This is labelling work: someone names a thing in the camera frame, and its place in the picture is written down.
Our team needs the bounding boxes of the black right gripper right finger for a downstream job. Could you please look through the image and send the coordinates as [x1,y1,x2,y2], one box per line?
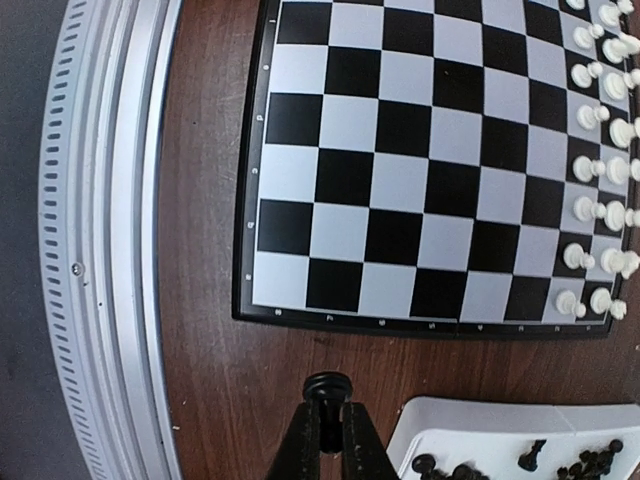
[341,402,399,480]

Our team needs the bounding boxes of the white plastic compartment tray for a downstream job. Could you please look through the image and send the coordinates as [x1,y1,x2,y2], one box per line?
[386,396,639,479]

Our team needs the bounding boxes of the white chess pieces row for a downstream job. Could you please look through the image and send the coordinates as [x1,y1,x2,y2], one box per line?
[550,1,639,325]

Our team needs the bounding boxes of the front aluminium rail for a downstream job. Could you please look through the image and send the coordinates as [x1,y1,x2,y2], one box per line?
[38,1,182,479]

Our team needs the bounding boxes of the black chess pieces pile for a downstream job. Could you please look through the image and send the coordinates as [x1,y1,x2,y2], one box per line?
[411,439,624,479]

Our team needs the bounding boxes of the black white chess board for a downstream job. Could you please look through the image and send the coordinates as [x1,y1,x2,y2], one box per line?
[231,1,623,339]

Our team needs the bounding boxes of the black chess pawn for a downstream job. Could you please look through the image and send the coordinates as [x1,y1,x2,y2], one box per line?
[303,371,353,454]

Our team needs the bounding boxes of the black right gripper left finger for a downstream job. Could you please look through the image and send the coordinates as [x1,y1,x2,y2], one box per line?
[266,399,321,480]

